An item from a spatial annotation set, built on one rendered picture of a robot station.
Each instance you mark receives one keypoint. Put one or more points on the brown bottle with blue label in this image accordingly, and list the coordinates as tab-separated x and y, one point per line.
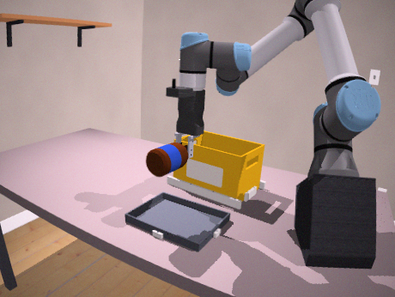
166	159

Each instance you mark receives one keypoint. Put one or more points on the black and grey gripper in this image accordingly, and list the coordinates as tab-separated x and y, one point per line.
191	110

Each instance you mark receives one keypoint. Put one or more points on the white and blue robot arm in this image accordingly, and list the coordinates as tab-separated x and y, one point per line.
352	105

